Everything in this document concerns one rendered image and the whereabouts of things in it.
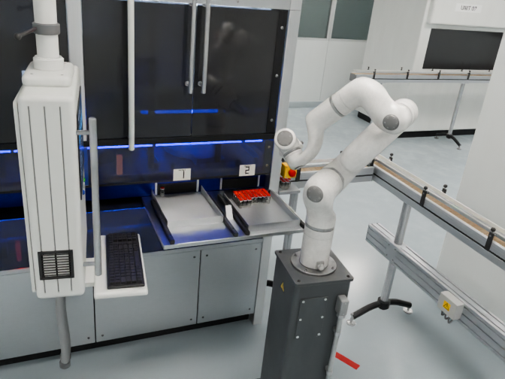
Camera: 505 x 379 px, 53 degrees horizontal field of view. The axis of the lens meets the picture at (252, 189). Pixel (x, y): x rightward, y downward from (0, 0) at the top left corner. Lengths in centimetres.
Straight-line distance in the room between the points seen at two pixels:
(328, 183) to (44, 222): 100
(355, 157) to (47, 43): 112
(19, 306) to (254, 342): 127
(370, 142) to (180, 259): 129
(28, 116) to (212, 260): 140
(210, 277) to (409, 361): 124
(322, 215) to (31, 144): 105
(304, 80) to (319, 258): 602
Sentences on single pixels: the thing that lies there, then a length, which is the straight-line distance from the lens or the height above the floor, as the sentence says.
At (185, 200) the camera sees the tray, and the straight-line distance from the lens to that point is 251.
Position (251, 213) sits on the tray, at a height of 88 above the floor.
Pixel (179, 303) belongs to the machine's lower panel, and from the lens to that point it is 284.
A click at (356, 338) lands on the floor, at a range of 320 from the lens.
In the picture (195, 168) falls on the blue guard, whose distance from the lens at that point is 246.
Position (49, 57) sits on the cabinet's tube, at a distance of 187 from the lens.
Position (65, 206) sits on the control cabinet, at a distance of 181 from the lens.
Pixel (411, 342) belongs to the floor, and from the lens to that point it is 330.
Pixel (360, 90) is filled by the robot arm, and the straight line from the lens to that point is 180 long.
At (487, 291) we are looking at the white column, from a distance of 347.
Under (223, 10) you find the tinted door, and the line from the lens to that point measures 232.
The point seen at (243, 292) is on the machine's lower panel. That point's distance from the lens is 295.
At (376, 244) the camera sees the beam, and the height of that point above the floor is 47.
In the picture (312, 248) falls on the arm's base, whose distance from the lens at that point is 204.
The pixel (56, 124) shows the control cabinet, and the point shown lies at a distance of 170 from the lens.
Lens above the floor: 198
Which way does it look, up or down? 24 degrees down
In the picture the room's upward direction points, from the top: 6 degrees clockwise
